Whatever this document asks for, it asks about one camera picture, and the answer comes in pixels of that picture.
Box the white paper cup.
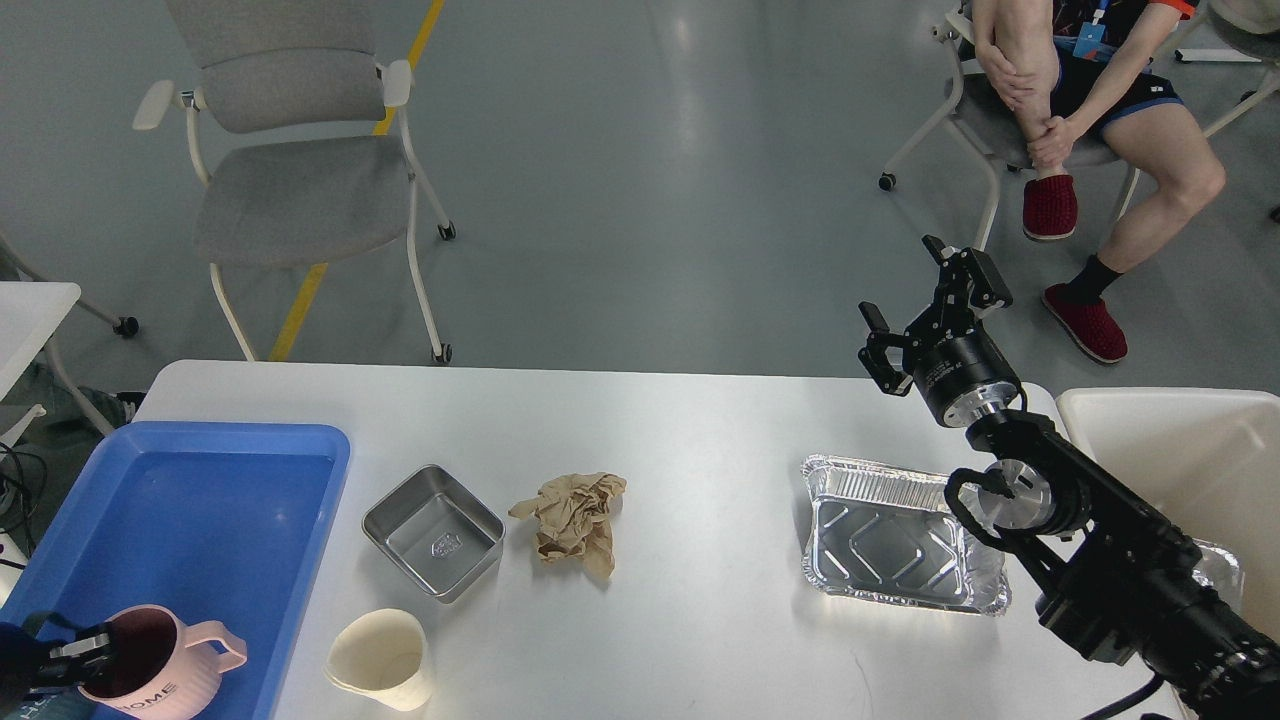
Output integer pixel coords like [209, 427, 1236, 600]
[323, 609, 434, 712]

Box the beige waste bin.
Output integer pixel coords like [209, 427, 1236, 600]
[1057, 388, 1279, 639]

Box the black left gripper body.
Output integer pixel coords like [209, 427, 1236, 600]
[1, 623, 61, 706]

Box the aluminium foil tray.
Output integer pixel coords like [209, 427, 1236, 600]
[801, 454, 1012, 616]

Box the blue mug yellow inside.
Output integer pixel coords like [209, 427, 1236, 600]
[6, 693, 96, 720]

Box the crumpled brown paper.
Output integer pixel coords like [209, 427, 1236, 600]
[507, 471, 627, 583]

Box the white side table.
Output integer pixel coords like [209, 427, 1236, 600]
[1, 281, 115, 436]

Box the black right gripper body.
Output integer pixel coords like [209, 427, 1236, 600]
[908, 325, 1021, 428]

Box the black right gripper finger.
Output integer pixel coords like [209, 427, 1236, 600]
[858, 301, 920, 397]
[922, 234, 1014, 340]

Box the foil tray in bin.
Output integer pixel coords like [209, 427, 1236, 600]
[1192, 539, 1245, 614]

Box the white chair under person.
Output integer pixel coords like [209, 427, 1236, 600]
[878, 5, 1146, 251]

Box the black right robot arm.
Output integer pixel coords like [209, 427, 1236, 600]
[858, 234, 1279, 719]

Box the seated person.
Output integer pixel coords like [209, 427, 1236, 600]
[970, 1, 1226, 364]

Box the grey office chair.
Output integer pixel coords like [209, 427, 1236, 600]
[133, 1, 456, 365]

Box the pink mug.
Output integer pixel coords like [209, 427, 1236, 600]
[78, 605, 248, 719]

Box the blue plastic tray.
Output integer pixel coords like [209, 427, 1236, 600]
[3, 421, 349, 719]

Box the square steel container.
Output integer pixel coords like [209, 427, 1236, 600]
[362, 465, 506, 603]

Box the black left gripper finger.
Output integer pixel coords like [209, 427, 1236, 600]
[46, 623, 116, 669]

